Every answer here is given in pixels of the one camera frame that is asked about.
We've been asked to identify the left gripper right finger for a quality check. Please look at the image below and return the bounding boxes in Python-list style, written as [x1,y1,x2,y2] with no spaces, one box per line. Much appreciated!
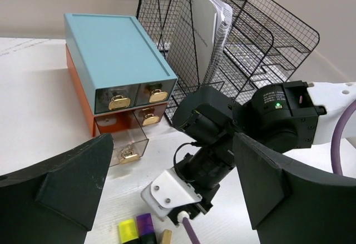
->
[233,133,355,243]

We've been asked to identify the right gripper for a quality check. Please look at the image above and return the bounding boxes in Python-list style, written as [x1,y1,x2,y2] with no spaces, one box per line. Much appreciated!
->
[168,143,236,222]

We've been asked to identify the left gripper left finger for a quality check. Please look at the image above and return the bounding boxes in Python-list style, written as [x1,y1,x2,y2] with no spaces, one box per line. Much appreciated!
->
[1,133,113,243]

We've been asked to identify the small beige eraser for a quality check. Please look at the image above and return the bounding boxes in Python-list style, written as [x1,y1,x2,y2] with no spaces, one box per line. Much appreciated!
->
[160,229,172,244]

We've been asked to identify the teal drawer box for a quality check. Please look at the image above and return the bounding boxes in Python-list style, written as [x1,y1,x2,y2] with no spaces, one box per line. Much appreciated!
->
[63,12,179,137]

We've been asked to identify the white paper sheets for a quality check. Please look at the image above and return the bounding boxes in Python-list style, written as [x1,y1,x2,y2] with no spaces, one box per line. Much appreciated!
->
[166,0,233,87]

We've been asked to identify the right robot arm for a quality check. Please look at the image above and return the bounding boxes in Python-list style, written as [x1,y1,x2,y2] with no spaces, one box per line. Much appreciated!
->
[169,81,355,223]

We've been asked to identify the yellow cap black highlighter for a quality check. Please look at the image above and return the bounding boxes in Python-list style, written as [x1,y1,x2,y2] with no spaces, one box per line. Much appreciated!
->
[118,218,140,244]

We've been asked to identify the purple cap black highlighter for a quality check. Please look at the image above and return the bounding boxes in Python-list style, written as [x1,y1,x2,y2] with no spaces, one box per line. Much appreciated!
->
[136,213,157,244]

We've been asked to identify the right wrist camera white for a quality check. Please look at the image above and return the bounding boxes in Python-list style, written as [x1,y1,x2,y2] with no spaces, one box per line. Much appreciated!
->
[141,168,202,221]

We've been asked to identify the black wire mesh organizer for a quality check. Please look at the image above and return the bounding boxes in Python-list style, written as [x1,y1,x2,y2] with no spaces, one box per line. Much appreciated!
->
[136,0,320,120]

